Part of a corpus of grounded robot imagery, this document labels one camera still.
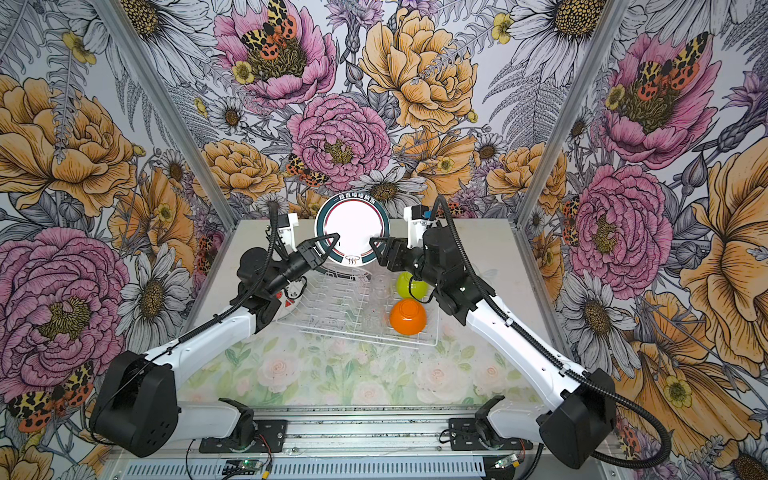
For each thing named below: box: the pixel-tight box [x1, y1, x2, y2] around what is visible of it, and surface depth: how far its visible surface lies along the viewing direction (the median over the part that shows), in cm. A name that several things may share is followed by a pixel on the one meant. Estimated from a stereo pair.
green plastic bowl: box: [396, 271, 429, 300], surface depth 98 cm
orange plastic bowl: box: [390, 298, 427, 336], surface depth 92 cm
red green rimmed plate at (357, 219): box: [314, 192, 391, 267], surface depth 74 cm
